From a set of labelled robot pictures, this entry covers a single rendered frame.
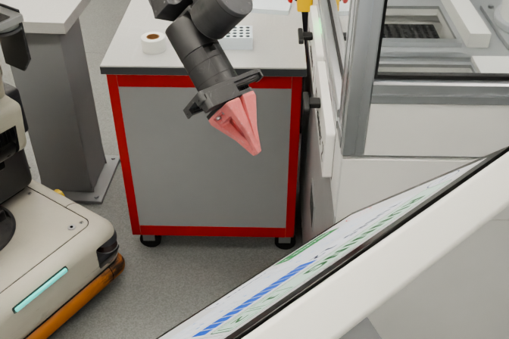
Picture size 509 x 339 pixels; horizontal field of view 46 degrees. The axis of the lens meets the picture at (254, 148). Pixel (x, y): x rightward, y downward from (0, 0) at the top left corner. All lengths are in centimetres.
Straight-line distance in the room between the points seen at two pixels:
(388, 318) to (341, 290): 88
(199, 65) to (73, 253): 118
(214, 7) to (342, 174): 45
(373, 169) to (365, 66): 21
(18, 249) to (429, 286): 118
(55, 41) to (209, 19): 141
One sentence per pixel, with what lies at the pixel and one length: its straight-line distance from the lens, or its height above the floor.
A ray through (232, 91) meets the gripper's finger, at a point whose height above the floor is 118.
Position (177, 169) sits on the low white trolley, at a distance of 194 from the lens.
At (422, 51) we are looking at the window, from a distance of 100.
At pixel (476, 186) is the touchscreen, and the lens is 64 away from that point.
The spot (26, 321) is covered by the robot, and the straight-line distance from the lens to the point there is 187.
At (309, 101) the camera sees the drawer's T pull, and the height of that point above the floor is 91.
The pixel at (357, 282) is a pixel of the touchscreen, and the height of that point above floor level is 119.
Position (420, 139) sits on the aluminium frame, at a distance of 107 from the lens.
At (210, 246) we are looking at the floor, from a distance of 222.
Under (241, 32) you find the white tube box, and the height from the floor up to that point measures 80.
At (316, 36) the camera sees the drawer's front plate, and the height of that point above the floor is 93.
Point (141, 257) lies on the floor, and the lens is 221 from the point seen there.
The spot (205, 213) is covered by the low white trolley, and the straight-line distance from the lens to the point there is 205.
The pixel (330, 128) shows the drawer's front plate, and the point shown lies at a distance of 116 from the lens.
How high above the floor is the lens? 158
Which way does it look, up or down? 36 degrees down
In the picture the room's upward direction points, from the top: straight up
